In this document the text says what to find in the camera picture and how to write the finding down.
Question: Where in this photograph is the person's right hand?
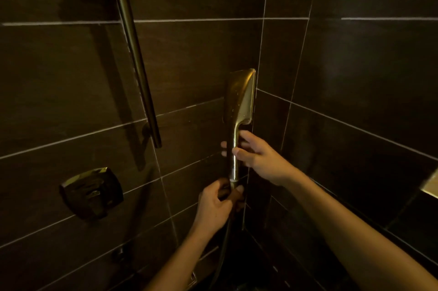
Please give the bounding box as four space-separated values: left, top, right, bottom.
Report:
221 130 296 187

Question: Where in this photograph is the person's left hand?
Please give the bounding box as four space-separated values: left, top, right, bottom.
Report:
193 178 245 237

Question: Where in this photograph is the dark shower hose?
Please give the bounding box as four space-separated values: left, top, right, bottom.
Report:
207 179 240 291

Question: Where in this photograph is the brass handheld shower head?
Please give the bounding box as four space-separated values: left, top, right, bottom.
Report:
223 68 257 182

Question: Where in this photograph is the person's left forearm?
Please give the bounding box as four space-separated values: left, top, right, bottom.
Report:
144 225 206 291

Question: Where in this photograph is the person's right forearm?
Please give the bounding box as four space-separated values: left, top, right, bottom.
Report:
283 168 438 291

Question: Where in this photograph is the brass shower slide bar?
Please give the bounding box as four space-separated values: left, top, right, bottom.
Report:
112 0 163 149

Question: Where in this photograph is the brass shower valve handle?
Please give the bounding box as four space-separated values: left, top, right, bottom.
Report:
60 166 124 221

